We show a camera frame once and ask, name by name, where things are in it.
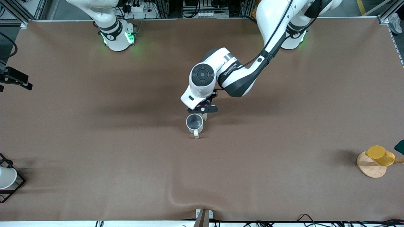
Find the blue white milk carton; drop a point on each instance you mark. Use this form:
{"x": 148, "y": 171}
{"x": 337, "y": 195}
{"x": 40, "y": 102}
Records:
{"x": 204, "y": 117}

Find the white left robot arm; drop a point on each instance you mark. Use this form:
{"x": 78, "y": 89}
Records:
{"x": 240, "y": 78}

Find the white cup in rack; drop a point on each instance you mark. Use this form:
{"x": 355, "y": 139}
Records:
{"x": 6, "y": 177}

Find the wooden round cup stand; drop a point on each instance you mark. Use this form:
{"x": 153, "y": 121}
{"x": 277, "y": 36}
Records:
{"x": 371, "y": 170}

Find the yellow plastic cup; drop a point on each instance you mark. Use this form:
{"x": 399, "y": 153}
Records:
{"x": 380, "y": 155}

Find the dark green cup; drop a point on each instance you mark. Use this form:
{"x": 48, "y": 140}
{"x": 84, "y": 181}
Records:
{"x": 400, "y": 147}

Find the brown table cover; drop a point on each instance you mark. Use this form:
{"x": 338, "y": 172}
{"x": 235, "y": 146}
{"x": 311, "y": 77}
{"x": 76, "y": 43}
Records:
{"x": 94, "y": 142}

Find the white power strip with plugs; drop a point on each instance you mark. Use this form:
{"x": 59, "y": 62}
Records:
{"x": 140, "y": 11}

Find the white sneaker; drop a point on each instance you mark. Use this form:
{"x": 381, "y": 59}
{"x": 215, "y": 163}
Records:
{"x": 396, "y": 23}

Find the aluminium frame post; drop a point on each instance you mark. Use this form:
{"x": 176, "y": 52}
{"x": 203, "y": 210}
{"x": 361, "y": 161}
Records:
{"x": 23, "y": 15}
{"x": 386, "y": 15}

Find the grey mounting bracket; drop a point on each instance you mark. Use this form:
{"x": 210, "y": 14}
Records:
{"x": 203, "y": 217}

